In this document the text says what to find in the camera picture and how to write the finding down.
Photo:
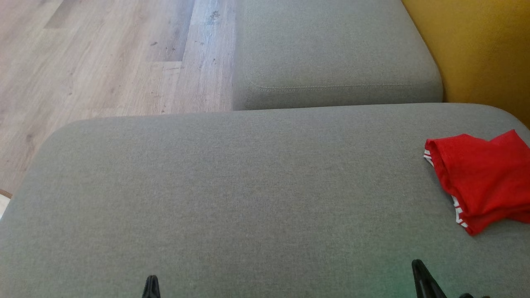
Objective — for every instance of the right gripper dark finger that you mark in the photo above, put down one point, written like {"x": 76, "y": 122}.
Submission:
{"x": 426, "y": 283}

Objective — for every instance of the white mat brown edge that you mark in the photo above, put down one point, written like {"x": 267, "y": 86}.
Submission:
{"x": 3, "y": 203}

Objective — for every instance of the small grey sofa cushion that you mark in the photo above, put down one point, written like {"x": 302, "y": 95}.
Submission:
{"x": 331, "y": 45}

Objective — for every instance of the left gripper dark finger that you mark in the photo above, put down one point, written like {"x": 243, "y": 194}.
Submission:
{"x": 151, "y": 289}

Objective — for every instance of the large grey sofa seat cushion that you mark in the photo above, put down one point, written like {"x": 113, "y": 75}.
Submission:
{"x": 248, "y": 198}

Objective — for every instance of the mustard yellow sofa cushion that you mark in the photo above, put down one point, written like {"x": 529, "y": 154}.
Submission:
{"x": 484, "y": 54}

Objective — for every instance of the red jersey white sleeves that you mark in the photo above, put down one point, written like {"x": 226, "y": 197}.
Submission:
{"x": 476, "y": 174}

